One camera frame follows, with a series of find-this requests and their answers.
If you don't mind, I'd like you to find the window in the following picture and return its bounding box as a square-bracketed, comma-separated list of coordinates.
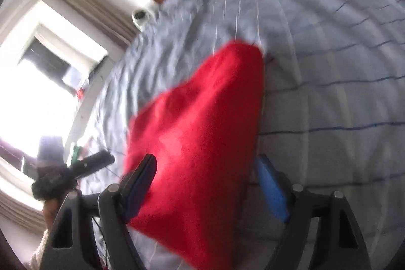
[0, 1, 108, 169]

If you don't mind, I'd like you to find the white desk fan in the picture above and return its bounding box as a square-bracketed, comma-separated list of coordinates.
[131, 8, 155, 32]

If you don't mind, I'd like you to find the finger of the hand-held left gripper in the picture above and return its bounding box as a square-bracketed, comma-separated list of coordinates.
[68, 150, 115, 179]

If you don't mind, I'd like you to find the grey-blue plaid duvet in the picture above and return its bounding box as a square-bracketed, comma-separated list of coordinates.
[74, 0, 405, 270]

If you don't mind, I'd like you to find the person's left hand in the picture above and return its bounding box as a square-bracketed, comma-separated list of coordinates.
[42, 197, 63, 231]

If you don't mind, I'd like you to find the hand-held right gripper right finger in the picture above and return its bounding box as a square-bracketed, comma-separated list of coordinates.
[255, 154, 372, 270]

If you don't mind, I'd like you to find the red knit sweater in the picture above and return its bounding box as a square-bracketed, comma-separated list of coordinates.
[124, 40, 266, 270]

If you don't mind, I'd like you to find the beige curtain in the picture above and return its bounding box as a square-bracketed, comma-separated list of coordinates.
[47, 0, 140, 49]
[0, 159, 48, 228]

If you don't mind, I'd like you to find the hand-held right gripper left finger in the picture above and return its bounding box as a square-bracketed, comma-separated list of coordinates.
[39, 154, 158, 270]

